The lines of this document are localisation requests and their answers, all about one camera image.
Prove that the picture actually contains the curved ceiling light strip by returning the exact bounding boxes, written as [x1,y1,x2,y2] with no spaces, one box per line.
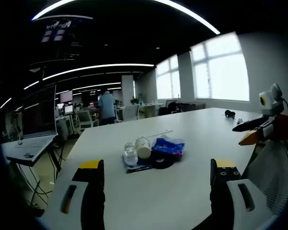
[42,63,156,81]

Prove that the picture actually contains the white table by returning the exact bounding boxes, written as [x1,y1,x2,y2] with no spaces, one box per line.
[36,107,278,230]

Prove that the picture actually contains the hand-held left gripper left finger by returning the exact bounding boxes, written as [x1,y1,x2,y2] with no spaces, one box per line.
[36,159,106,230]

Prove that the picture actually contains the black laptop stand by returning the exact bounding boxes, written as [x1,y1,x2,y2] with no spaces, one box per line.
[11,136,63,207]

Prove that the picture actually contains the white paper cup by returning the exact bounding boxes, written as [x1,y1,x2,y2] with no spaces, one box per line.
[134,137,153,160]

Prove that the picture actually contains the long ceiling light strip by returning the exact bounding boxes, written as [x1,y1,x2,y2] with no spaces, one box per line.
[30,0,221,35]

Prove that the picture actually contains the black office chair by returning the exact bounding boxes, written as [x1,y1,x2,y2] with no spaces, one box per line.
[158,100,183,116]

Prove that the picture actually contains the green potted plant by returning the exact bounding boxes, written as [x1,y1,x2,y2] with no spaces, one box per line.
[130,93,144,106]

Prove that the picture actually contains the clear plastic bottle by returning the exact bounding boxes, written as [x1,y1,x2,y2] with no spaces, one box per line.
[123,141,139,167]

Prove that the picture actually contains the white office chair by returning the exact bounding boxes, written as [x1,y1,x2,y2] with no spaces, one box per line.
[76,110,99,131]

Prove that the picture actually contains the large window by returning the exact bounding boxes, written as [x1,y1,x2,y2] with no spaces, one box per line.
[190,32,251,102]

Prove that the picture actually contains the thin white straw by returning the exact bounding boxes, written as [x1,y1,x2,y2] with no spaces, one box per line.
[135,130,174,140]

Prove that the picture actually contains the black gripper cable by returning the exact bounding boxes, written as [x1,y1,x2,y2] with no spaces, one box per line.
[280,97,288,116]

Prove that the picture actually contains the blue snack packet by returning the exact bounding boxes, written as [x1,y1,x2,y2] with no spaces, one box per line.
[151,135,186,157]

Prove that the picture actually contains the smaller window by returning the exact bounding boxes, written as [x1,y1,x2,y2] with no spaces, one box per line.
[155,54,181,100]

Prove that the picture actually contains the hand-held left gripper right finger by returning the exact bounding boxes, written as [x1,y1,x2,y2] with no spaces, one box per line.
[209,158,278,230]

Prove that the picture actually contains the grey mesh office chair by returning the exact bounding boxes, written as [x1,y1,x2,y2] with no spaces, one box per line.
[241,140,288,216]

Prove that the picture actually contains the black tape roll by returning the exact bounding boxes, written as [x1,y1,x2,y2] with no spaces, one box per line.
[149,152,175,170]

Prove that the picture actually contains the black floor cables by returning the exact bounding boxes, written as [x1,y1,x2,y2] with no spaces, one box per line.
[18,143,65,216]

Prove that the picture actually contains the silver laptop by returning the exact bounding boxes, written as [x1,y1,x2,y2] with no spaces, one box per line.
[5,83,60,168]

